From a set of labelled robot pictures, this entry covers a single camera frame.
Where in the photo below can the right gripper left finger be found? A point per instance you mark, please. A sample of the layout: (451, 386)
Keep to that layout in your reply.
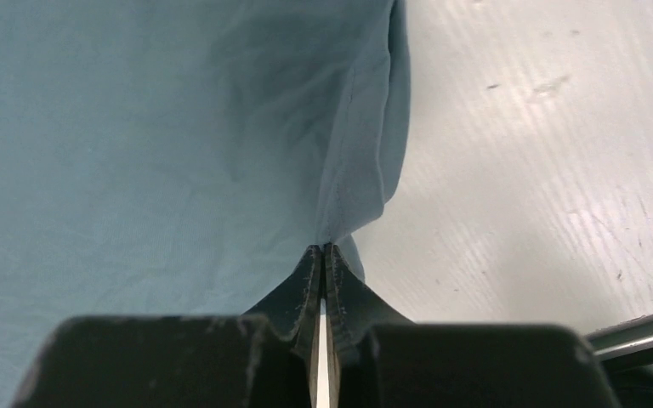
(293, 309)

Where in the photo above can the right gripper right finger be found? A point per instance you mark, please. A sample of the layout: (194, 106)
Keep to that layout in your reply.
(352, 310)

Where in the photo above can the blue-grey t-shirt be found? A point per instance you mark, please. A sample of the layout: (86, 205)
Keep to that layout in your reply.
(177, 157)

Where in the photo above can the aluminium frame rail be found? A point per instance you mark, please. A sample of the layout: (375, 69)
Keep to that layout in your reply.
(627, 338)

